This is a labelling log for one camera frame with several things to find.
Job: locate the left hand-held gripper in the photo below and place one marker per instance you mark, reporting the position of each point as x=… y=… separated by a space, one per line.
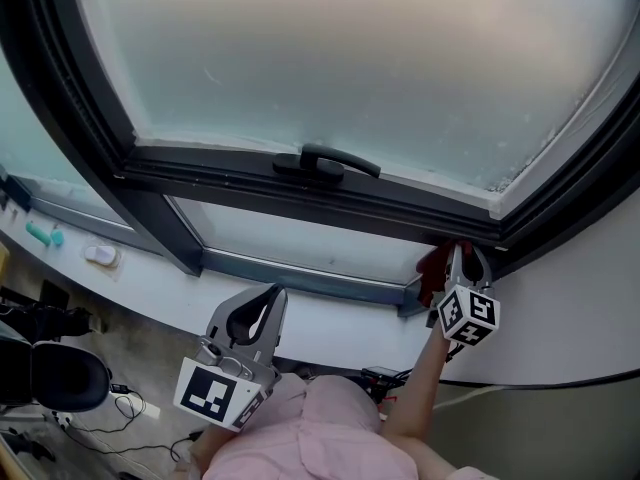
x=205 y=393

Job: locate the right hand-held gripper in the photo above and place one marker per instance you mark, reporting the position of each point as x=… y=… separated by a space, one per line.
x=480 y=310

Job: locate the dark red cloth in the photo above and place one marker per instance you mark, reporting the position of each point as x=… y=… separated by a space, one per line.
x=432 y=273

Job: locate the person's left forearm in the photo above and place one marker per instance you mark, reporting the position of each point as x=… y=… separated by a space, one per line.
x=212 y=448

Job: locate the low clear window pane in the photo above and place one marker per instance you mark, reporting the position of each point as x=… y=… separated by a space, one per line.
x=300 y=243

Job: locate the person's pink shirt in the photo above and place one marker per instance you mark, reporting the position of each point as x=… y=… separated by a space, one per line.
x=310 y=438

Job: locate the pale partition panel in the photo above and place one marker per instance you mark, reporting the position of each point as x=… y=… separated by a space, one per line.
x=550 y=433

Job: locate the black flat pad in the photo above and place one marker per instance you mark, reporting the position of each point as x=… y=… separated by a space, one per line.
x=56 y=295

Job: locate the black fabric bag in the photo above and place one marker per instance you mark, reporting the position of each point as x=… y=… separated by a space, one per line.
x=50 y=318

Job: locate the white power strip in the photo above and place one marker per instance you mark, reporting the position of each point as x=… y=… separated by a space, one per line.
x=64 y=419

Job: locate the small teal cap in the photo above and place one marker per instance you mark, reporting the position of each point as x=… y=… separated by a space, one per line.
x=57 y=237

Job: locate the teal bottle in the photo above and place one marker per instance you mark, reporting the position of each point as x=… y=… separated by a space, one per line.
x=38 y=234

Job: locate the white-edged frosted window pane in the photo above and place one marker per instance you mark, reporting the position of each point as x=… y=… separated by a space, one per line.
x=350 y=68

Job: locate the light wooden table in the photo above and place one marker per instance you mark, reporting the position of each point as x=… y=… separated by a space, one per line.
x=4 y=258

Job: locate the wide frosted window pane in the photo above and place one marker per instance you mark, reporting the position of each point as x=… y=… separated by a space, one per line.
x=30 y=158

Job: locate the frosted window with dark frame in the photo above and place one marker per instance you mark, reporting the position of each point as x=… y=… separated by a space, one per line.
x=60 y=118

